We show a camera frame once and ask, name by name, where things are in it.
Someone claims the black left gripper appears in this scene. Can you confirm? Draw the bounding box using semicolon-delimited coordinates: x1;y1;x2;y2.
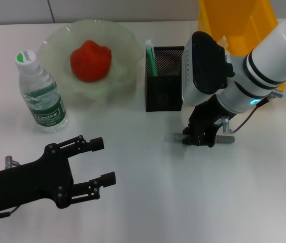
0;135;117;211

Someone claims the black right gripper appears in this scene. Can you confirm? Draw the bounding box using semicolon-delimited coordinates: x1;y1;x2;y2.
182;96;238;148

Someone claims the silver glitter pen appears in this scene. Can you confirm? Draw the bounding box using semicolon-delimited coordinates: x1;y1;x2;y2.
166;133;236;145

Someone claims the green utility knife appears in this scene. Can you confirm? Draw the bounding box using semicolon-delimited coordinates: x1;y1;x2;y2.
145;39;159;77

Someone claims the clear water bottle green label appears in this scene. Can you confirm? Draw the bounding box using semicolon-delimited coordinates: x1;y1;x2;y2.
15;49;69;134

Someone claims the red pepper toy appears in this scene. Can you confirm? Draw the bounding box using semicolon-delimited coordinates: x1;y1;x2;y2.
69;39;113;83

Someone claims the black mesh pen holder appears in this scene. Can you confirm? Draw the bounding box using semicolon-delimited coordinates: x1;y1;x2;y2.
145;46;186;112

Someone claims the green glass fruit plate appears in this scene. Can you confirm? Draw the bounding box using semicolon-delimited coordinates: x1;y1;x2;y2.
38;19;145;101

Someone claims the yellow plastic bin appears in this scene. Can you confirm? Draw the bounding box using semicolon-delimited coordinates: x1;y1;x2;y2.
197;0;286;92

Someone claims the right arm connector cable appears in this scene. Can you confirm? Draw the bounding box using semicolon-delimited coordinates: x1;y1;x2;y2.
221;89;285;135

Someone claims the arm connector cable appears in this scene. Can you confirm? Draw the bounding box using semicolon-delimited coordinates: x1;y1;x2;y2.
221;89;285;135
0;156;22;221

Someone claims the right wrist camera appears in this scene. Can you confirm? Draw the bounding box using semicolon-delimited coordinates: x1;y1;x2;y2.
181;31;236;106

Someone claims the left arm connector cable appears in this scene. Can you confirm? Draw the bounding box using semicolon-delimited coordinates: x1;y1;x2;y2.
0;156;22;221

